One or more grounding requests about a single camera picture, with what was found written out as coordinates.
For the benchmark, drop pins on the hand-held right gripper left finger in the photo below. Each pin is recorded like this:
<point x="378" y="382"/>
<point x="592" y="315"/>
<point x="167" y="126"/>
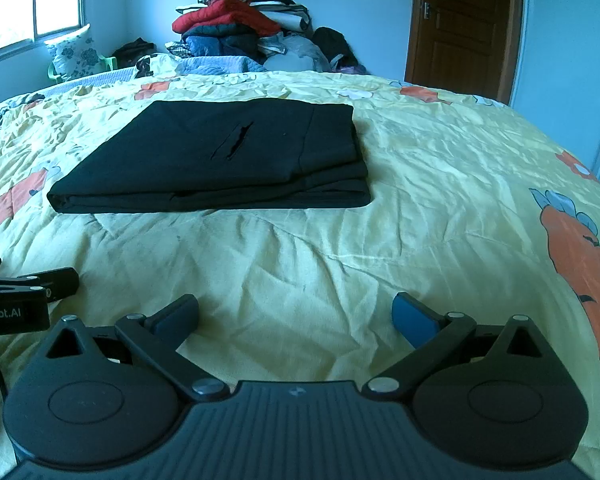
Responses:
<point x="175" y="317"/>

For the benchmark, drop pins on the yellow printed blanket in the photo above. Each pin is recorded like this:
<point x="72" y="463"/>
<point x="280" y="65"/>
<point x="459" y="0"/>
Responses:
<point x="305" y="270"/>

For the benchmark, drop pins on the black bag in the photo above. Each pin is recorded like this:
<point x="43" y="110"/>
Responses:
<point x="135" y="50"/>

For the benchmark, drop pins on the black pants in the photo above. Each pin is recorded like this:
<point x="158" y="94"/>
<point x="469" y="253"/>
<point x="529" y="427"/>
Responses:
<point x="205" y="160"/>

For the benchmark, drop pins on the brown wooden door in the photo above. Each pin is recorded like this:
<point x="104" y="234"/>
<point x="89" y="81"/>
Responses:
<point x="460" y="35"/>

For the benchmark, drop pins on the pile of clothes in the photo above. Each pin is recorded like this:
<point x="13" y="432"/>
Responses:
<point x="230" y="20"/>

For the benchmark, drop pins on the white sliding wardrobe door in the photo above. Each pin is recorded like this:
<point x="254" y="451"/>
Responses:
<point x="565" y="60"/>

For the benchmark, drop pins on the green plastic chair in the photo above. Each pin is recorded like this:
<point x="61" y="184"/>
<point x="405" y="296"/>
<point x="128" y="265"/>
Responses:
<point x="109" y="62"/>

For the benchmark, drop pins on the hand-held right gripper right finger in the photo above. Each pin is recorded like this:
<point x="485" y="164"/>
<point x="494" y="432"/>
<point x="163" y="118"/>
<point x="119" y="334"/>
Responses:
<point x="412" y="317"/>

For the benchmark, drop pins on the floral pillow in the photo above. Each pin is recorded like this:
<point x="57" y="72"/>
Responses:
<point x="75" y="55"/>

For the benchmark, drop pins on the blue quilted blanket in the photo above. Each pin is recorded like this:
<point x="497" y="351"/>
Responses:
<point x="220" y="65"/>

